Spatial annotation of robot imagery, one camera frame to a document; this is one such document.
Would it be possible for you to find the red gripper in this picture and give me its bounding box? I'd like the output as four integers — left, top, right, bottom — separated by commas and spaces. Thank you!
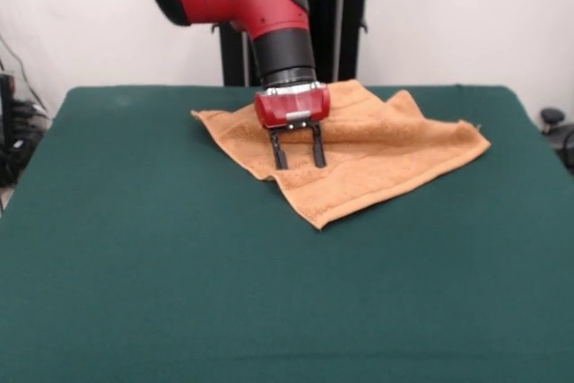
254, 82, 333, 171

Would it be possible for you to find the orange terry towel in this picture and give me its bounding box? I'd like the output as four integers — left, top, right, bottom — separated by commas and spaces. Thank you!
190, 79, 492, 231

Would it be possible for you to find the dark green table cloth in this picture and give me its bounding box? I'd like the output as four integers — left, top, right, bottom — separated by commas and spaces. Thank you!
0, 84, 574, 383

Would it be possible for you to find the black office chair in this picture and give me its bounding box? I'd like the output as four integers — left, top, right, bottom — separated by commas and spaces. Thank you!
539, 107, 574, 164

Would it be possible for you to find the black equipment box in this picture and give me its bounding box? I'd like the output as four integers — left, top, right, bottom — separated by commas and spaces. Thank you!
0, 72, 35, 187

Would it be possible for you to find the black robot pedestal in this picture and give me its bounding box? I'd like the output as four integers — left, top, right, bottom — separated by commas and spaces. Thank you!
210, 0, 387, 87

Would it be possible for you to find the grey cable bundle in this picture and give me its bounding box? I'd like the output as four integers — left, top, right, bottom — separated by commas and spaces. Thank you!
0, 32, 51, 120

